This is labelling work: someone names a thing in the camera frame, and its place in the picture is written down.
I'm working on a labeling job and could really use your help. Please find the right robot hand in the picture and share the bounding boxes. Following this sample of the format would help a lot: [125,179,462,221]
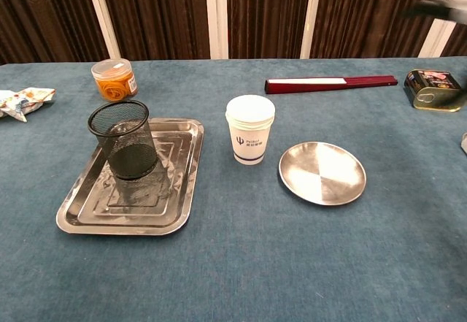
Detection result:
[401,0,467,22]

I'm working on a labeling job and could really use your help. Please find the white paper cups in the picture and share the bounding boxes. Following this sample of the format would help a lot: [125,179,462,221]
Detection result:
[225,94,276,166]

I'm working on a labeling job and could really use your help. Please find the black mesh pen holder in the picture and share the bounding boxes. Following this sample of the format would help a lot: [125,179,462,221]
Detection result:
[87,99,159,181]

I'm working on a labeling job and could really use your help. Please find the dark brown pleated curtain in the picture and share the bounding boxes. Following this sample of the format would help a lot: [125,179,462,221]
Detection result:
[97,0,212,62]
[225,0,314,60]
[309,0,457,59]
[0,0,110,66]
[441,20,467,58]

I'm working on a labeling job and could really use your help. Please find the gold luncheon meat can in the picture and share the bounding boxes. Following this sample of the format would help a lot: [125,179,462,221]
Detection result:
[403,69,467,113]

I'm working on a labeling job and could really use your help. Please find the dark red folded fan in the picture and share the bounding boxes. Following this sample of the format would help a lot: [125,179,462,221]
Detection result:
[264,75,398,95]

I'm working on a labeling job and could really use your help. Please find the round stainless steel plate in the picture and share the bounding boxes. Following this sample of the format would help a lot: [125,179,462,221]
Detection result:
[278,141,367,207]

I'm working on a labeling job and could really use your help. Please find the blue felt table cover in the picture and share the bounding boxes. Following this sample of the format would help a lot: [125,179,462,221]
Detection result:
[0,57,467,322]

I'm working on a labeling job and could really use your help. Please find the clear jar with orange contents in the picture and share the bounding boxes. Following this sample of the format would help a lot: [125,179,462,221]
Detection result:
[90,58,139,103]

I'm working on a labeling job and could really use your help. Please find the rectangular stainless steel tray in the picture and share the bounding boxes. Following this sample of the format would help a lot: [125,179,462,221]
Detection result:
[55,117,205,237]

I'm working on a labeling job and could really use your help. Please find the crumpled white snack bag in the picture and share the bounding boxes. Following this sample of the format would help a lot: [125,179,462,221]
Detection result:
[0,87,56,123]

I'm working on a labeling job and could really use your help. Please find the white partition frame post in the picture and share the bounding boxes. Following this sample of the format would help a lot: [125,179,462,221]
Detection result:
[204,0,229,60]
[299,0,324,59]
[82,0,122,60]
[417,0,467,58]

